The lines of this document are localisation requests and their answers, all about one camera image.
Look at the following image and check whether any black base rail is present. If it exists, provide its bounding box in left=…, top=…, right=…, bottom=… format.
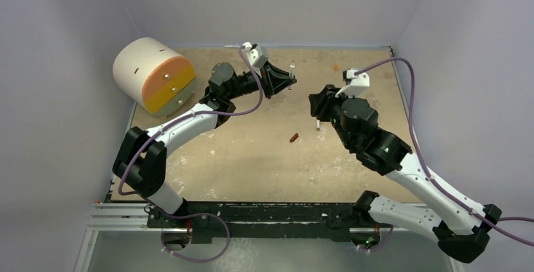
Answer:
left=144, top=201, right=392, bottom=246

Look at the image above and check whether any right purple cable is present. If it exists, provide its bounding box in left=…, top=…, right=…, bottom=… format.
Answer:
left=353, top=57, right=534, bottom=254

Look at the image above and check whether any white pen red tip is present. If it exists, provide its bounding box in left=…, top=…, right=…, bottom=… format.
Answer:
left=289, top=61, right=296, bottom=79

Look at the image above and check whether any round cream drawer cabinet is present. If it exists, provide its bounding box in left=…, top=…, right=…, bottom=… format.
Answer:
left=112, top=37, right=196, bottom=117

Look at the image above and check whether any aluminium frame rail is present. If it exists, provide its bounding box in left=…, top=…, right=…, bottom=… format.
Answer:
left=75, top=201, right=465, bottom=271

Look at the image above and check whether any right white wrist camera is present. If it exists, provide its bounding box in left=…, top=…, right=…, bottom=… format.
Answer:
left=335, top=69, right=370, bottom=98

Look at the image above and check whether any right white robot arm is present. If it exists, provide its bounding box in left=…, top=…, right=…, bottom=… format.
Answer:
left=309, top=84, right=502, bottom=263

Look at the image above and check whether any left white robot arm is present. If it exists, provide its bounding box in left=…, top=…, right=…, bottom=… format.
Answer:
left=112, top=62, right=297, bottom=227

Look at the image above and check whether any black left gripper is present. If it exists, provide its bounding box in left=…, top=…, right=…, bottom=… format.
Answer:
left=227, top=61, right=295, bottom=101

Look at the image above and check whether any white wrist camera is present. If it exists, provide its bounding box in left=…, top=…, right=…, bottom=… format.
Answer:
left=242, top=42, right=269, bottom=69
left=335, top=69, right=370, bottom=98

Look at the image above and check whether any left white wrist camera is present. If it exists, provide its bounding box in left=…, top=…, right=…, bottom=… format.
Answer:
left=242, top=42, right=269, bottom=69

